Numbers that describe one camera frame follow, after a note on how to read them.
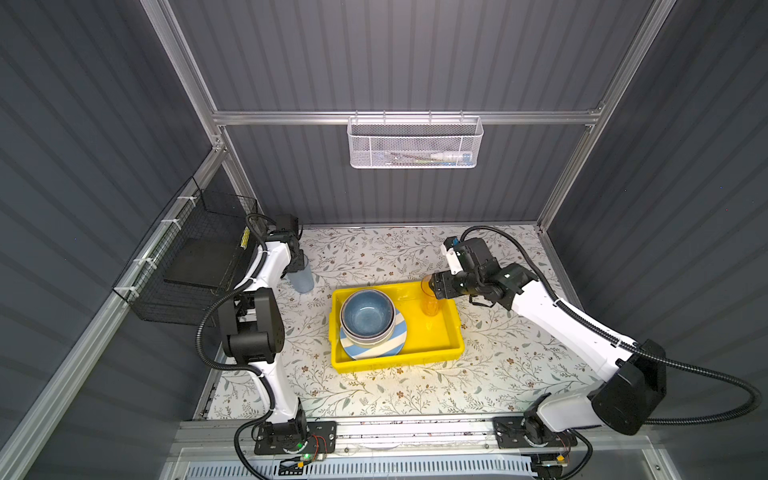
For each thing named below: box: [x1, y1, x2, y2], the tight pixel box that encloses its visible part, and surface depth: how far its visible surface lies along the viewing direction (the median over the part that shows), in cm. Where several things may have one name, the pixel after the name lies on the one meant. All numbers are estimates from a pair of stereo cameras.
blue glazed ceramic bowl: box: [341, 290, 394, 338], surface depth 85 cm
